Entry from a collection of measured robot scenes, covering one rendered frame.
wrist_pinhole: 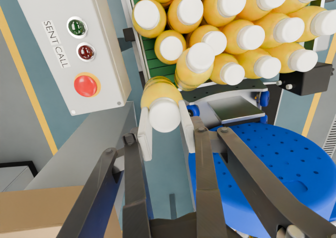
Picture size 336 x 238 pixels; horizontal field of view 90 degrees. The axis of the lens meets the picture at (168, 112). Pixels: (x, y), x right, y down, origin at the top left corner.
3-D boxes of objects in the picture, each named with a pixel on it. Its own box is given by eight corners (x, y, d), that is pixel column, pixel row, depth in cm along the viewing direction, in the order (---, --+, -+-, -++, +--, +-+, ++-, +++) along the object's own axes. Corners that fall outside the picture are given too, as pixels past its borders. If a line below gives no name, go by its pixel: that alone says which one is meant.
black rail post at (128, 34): (130, 41, 44) (125, 43, 37) (127, 29, 43) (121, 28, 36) (139, 40, 44) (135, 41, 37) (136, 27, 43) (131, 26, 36)
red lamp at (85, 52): (82, 60, 27) (79, 62, 26) (77, 46, 26) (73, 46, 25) (96, 58, 27) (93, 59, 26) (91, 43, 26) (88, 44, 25)
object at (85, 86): (81, 97, 29) (78, 99, 28) (72, 76, 28) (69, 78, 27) (101, 93, 29) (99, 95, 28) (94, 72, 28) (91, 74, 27)
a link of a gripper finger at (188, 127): (185, 127, 15) (193, 125, 15) (177, 100, 21) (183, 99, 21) (189, 154, 16) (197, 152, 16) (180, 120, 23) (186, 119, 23)
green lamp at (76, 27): (73, 37, 25) (70, 37, 24) (67, 21, 24) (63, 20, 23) (88, 34, 25) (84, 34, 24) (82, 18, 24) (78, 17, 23)
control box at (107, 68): (90, 98, 40) (70, 117, 30) (51, -1, 31) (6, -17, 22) (132, 90, 40) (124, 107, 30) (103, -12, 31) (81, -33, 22)
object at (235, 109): (207, 109, 51) (222, 129, 39) (206, 101, 50) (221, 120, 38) (240, 102, 50) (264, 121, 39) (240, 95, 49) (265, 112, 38)
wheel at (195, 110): (196, 122, 46) (201, 119, 47) (195, 107, 44) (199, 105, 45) (184, 118, 49) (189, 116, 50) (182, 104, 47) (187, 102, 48)
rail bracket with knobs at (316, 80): (268, 87, 52) (293, 98, 43) (270, 63, 49) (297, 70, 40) (300, 81, 52) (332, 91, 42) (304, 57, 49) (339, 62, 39)
